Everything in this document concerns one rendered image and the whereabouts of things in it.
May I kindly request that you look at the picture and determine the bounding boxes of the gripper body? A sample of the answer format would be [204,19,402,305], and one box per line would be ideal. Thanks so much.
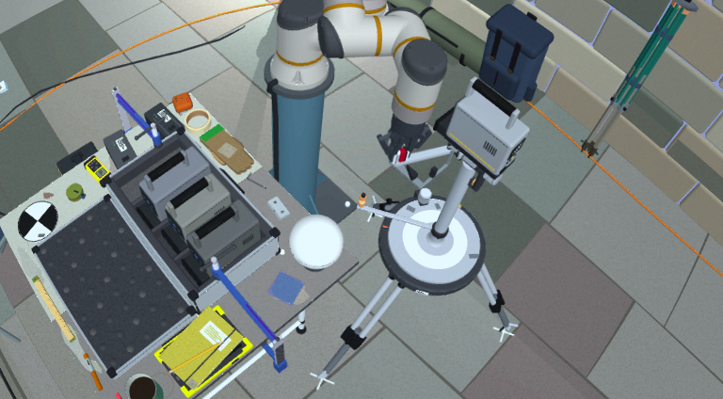
[386,115,434,151]

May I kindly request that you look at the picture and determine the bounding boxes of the grey pan bar orange knob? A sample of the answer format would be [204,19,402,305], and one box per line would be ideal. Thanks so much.
[357,191,437,231]

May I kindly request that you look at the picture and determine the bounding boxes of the black tripod head clamp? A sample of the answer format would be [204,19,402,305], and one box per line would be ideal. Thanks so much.
[470,168,501,192]

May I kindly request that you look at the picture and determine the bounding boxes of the grey survey tripod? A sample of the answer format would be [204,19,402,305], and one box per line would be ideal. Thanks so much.
[310,160,521,391]

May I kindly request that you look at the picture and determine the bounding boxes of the folded green tripod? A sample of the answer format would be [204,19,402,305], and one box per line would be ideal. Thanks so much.
[580,0,699,158]

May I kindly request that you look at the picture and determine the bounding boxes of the olive green tube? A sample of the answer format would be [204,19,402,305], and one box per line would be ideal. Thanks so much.
[380,0,493,76]

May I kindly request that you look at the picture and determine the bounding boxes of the white sphere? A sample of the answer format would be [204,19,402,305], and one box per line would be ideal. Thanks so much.
[288,214,345,272]

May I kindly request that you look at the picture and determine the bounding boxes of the small white plate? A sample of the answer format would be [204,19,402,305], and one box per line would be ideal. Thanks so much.
[266,196,291,221]

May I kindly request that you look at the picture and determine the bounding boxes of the navy blue backpack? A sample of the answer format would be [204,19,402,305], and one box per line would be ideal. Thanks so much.
[479,3,555,104]

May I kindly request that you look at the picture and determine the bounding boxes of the grey work table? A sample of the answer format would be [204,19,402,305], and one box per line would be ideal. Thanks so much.
[0,90,361,399]

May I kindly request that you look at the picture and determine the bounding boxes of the tan work glove green cuff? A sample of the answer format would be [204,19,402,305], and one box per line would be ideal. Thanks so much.
[200,123,256,177]

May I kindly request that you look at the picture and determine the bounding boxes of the blue cloth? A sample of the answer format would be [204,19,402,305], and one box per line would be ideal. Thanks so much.
[266,270,307,307]

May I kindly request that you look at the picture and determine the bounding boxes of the beige tape roll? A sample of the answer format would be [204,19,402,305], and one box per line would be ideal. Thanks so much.
[185,109,214,136]

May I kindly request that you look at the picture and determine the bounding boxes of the blue case lid stay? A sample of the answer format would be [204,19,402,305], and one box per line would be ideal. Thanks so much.
[111,87,164,147]
[209,255,290,373]

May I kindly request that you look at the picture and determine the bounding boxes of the black battery block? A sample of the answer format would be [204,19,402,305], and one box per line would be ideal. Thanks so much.
[103,128,137,169]
[143,102,185,138]

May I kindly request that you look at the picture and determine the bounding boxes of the yellow clipboard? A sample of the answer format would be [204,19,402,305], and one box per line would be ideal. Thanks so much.
[153,304,255,399]

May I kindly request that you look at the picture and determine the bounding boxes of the orange pencil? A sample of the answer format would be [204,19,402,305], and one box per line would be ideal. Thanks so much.
[166,335,228,375]

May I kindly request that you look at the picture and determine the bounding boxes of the yellow handheld meter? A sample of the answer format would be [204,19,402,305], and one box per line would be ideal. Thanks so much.
[83,155,112,185]

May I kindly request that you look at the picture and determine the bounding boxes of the grey transport case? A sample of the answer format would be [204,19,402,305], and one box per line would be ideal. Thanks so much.
[30,129,281,379]

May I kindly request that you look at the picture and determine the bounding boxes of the flat black pouch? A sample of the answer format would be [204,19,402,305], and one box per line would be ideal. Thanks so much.
[56,141,99,175]

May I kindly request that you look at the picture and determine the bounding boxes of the green mug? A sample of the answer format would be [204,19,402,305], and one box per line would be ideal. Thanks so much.
[124,373,166,399]

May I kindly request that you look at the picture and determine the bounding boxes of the black white target disc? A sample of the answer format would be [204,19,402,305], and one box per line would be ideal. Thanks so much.
[16,200,58,244]

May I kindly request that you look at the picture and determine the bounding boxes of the orange marker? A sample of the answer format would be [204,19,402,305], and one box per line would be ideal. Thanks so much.
[82,352,105,392]

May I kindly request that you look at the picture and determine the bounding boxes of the wooden ruler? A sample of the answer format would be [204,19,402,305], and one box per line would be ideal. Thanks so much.
[30,275,78,344]

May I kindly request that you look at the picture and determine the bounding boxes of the white tube frame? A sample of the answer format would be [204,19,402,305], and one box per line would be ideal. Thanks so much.
[389,144,457,190]

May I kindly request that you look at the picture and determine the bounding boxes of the grey scanner with black handle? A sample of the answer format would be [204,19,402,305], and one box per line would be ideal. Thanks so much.
[433,77,532,178]
[138,146,211,208]

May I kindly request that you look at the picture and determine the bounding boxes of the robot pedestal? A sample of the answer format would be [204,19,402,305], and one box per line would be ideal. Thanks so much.
[264,56,358,226]

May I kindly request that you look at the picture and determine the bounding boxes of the short grey scanner black handle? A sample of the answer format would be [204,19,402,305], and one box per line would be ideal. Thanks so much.
[185,199,262,265]

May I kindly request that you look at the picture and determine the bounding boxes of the orange cable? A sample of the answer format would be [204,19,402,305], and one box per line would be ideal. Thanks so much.
[0,0,723,279]

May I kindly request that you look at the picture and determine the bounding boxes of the black cable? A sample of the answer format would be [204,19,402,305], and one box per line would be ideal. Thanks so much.
[0,0,297,120]

